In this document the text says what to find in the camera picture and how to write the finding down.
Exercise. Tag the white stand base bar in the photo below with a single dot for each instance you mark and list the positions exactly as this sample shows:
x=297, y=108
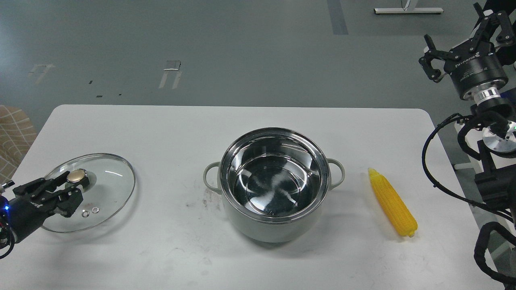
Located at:
x=408, y=11

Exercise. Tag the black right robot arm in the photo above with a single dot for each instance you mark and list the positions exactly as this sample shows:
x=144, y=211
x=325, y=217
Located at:
x=489, y=129

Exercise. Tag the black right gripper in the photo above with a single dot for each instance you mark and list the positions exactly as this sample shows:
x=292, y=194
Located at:
x=477, y=72

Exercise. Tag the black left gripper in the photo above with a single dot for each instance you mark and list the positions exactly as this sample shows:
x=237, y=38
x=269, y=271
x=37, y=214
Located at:
x=25, y=215

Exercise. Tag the grey steel cooking pot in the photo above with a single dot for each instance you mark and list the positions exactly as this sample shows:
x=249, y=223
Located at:
x=273, y=182

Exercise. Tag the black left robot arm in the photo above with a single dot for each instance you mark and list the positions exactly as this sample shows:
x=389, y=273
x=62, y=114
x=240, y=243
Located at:
x=76, y=178

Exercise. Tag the white side table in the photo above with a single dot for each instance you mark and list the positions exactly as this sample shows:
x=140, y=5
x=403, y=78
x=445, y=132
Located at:
x=503, y=250

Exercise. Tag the glass pot lid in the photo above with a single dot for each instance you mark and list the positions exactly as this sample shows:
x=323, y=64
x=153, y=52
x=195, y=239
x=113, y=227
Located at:
x=112, y=182

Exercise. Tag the beige checked cushion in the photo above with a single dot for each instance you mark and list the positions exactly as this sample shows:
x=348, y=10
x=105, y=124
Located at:
x=17, y=135

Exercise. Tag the yellow corn cob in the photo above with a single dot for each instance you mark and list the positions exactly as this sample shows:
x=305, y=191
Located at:
x=392, y=205

